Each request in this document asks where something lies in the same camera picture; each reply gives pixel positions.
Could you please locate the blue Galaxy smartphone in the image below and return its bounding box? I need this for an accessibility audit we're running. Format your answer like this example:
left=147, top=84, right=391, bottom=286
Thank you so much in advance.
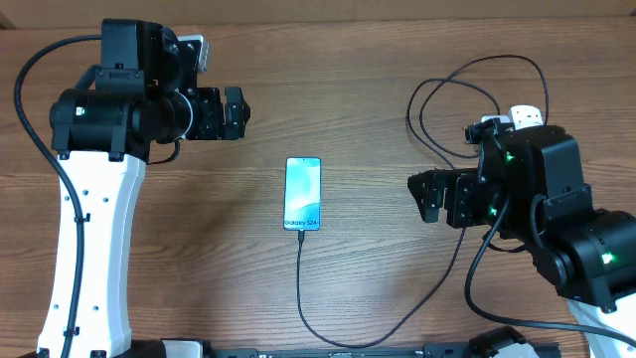
left=283, top=157, right=322, bottom=231

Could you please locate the black charger cable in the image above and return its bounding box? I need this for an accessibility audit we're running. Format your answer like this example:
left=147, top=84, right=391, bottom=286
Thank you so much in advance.
left=295, top=54, right=552, bottom=349

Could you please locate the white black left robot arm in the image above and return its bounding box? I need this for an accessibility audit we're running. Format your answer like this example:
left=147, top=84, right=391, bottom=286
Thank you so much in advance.
left=36, top=19, right=250, bottom=357

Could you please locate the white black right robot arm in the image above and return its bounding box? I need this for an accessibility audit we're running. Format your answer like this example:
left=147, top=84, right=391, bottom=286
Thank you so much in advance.
left=407, top=118, right=635, bottom=357

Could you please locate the white power strip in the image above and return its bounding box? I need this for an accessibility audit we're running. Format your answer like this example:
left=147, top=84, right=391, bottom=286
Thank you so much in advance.
left=507, top=104, right=545, bottom=130

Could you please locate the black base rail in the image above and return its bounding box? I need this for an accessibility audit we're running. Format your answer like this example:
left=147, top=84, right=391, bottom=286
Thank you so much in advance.
left=115, top=340, right=561, bottom=358

